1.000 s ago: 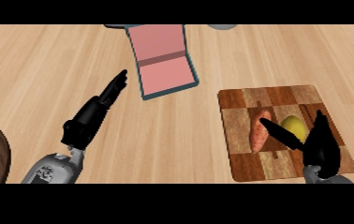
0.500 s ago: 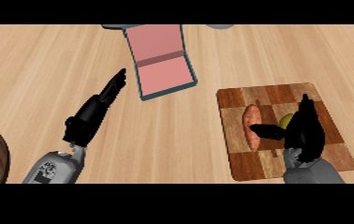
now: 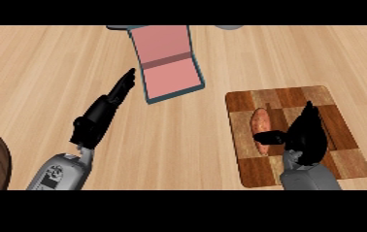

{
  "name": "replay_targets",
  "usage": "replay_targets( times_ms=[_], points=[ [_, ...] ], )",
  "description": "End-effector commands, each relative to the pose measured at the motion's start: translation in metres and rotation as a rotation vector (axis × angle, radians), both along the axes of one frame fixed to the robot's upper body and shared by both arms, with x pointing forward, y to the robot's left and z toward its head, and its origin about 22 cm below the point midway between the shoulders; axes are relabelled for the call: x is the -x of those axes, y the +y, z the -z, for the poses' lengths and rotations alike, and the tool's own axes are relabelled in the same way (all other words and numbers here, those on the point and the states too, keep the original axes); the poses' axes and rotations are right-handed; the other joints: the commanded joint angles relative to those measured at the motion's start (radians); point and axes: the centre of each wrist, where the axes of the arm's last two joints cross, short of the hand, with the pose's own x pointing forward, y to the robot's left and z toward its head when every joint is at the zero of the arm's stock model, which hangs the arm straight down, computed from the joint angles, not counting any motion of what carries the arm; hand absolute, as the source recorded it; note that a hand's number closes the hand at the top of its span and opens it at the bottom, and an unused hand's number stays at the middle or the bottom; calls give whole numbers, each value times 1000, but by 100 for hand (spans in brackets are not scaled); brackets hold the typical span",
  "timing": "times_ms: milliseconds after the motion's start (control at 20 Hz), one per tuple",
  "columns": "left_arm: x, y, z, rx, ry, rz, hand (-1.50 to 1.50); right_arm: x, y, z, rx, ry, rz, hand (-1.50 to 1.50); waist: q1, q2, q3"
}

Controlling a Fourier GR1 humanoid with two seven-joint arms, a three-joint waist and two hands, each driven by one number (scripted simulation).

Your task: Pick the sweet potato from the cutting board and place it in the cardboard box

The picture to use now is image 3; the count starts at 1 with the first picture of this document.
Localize pink box with teal rim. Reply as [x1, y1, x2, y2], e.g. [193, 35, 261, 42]
[127, 25, 208, 105]

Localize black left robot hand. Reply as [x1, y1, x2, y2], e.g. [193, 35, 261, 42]
[70, 67, 137, 150]

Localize grey round object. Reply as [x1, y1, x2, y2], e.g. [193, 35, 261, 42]
[214, 25, 245, 31]

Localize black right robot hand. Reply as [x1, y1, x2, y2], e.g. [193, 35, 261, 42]
[252, 100, 330, 166]

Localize orange sweet potato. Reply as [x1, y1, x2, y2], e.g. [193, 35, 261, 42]
[249, 108, 273, 155]

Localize dark brown round object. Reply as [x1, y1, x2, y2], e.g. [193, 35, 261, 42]
[0, 137, 14, 191]

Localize checkered wooden cutting board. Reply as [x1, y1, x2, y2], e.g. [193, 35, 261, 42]
[224, 84, 367, 189]

